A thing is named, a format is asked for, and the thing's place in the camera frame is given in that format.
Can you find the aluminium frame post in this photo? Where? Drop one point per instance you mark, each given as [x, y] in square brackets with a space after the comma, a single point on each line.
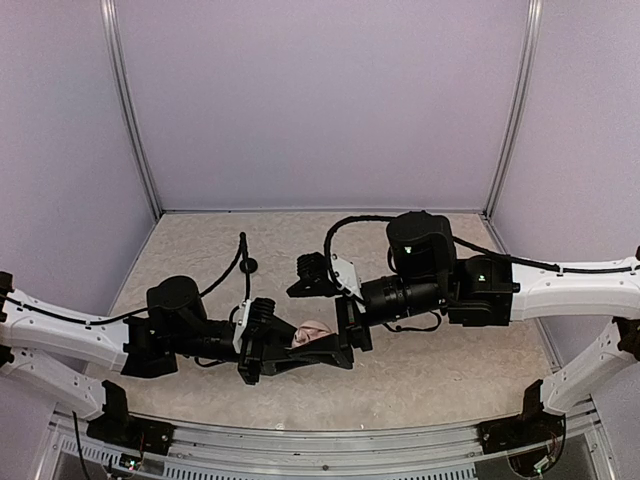
[517, 107]
[109, 15]

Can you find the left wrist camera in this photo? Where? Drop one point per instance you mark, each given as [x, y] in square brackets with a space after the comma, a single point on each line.
[255, 321]

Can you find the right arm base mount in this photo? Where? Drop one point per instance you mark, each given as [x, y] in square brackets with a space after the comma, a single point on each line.
[510, 433]

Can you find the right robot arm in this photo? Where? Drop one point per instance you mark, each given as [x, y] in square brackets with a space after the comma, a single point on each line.
[434, 271]

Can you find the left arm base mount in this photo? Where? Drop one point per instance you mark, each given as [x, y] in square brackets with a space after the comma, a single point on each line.
[140, 434]

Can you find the right aluminium frame post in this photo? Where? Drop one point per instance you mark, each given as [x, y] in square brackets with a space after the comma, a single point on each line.
[517, 107]

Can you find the pink round case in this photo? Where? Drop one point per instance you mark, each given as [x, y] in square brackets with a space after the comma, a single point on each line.
[310, 331]

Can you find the black earbud charging case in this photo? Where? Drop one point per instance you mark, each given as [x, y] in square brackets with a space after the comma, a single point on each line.
[248, 266]

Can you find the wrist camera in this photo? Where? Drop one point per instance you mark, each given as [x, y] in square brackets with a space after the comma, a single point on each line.
[339, 271]
[255, 321]

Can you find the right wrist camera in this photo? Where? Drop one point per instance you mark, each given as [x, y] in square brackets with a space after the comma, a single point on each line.
[339, 271]

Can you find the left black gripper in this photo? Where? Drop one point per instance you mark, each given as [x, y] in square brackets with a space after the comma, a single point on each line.
[271, 360]

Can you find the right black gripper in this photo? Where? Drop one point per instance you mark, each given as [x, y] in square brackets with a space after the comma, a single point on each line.
[350, 324]

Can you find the left aluminium frame post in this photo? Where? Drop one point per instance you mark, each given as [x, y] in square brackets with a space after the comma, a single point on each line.
[109, 15]

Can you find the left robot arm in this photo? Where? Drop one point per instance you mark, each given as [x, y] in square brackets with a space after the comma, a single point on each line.
[146, 343]

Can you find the front aluminium rail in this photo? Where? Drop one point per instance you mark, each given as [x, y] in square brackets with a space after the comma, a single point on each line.
[200, 451]

